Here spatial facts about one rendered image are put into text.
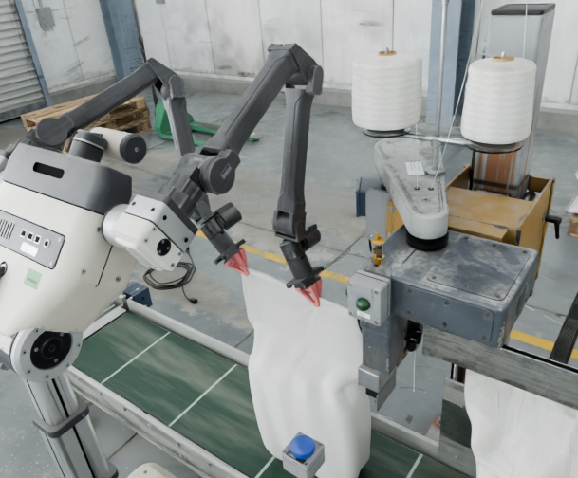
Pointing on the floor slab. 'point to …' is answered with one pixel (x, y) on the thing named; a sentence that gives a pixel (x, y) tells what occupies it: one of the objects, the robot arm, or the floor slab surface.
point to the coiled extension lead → (175, 280)
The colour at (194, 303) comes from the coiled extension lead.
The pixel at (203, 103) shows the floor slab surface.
